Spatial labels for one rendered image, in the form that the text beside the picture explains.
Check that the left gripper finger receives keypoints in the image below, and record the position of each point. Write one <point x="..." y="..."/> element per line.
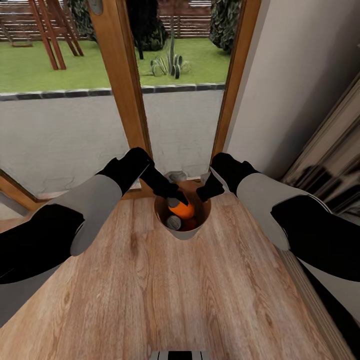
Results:
<point x="181" y="197"/>

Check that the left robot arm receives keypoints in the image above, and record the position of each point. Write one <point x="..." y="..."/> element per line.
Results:
<point x="68" y="224"/>

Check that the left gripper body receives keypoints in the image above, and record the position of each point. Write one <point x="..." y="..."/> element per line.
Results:
<point x="162" y="187"/>

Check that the door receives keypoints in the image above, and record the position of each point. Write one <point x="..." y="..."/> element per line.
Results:
<point x="84" y="81"/>

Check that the trash can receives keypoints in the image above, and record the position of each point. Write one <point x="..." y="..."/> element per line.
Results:
<point x="202" y="208"/>

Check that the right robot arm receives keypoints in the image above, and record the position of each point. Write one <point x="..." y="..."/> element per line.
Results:
<point x="296" y="220"/>

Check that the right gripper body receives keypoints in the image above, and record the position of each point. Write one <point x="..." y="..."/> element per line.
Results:
<point x="208" y="191"/>

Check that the wood fireplace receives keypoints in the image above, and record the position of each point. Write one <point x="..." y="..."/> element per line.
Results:
<point x="328" y="167"/>

